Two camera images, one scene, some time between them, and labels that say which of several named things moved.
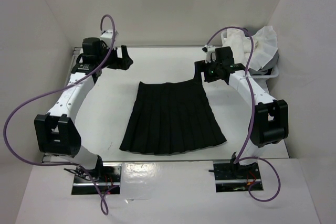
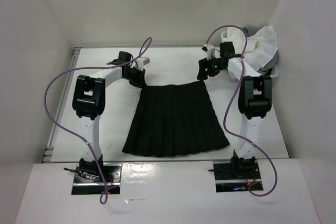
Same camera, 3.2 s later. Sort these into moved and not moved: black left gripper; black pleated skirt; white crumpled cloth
Moved: black left gripper
Not moved: white crumpled cloth; black pleated skirt
